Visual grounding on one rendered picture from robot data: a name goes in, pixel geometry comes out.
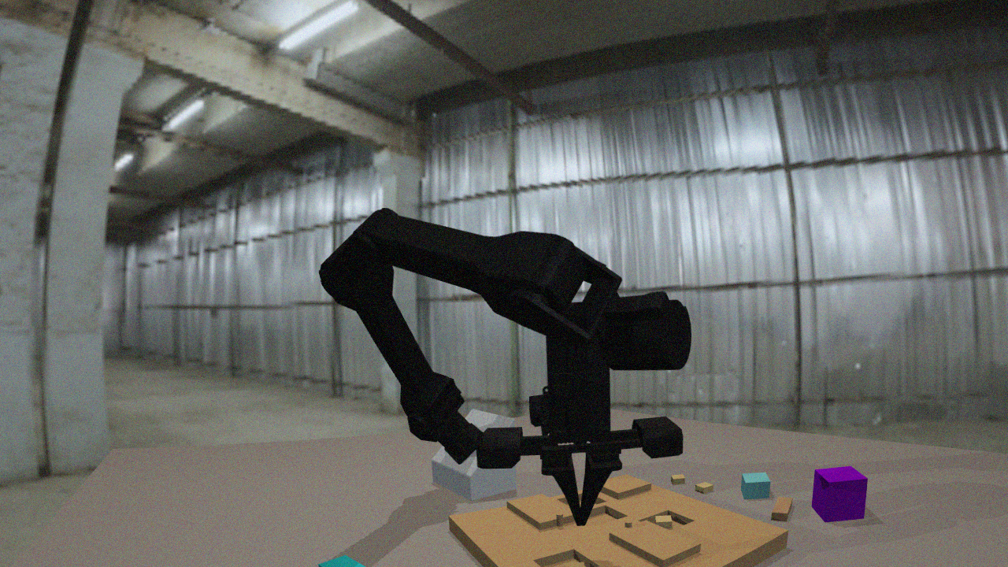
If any purple cube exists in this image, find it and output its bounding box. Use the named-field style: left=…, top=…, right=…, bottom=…
left=811, top=466, right=868, bottom=522

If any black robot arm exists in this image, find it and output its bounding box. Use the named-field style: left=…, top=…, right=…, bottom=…
left=319, top=208, right=691, bottom=465

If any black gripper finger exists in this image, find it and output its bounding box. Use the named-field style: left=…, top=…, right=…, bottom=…
left=541, top=458, right=582, bottom=526
left=580, top=452, right=622, bottom=526

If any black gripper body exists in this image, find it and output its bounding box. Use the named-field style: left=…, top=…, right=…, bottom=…
left=476, top=369, right=684, bottom=469

